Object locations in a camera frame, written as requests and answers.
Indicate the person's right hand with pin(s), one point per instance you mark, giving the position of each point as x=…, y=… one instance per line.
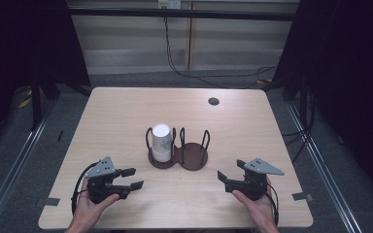
x=259, y=207

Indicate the dark curtain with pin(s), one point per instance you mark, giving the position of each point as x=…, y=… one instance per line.
x=353, y=81
x=19, y=48

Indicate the white wall socket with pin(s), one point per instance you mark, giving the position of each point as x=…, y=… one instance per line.
x=169, y=4

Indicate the person's left hand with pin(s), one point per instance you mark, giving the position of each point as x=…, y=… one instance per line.
x=89, y=207

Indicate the black metal stand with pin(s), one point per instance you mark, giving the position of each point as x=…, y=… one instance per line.
x=35, y=106

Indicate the dark brown double cup holder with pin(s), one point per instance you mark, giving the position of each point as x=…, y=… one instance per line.
x=192, y=155

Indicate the white paper cup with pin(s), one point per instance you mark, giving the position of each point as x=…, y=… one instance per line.
x=162, y=142

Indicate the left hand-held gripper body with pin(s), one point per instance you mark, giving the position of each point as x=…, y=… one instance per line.
x=102, y=181

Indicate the black horizontal bar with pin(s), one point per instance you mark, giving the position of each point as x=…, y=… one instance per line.
x=181, y=14

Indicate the metal floor rail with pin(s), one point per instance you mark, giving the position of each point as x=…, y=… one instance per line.
x=323, y=168
x=16, y=168

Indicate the small black floor tape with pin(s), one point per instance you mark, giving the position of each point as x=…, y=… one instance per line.
x=60, y=136

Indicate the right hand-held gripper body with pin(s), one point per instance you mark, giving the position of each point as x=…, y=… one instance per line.
x=255, y=181

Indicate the round dark table grommet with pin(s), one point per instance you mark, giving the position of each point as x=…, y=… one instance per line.
x=213, y=101

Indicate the grey tape strip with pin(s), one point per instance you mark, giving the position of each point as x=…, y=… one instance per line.
x=48, y=202
x=302, y=196

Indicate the yellow floor marker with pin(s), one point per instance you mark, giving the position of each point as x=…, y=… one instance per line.
x=25, y=103

